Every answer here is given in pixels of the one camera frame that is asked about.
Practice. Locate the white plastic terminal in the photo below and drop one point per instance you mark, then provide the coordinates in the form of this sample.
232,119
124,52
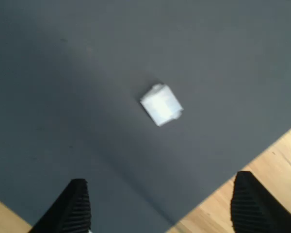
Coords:
160,104

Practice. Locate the dark grey mat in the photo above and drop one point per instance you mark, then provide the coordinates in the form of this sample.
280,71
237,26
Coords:
87,72

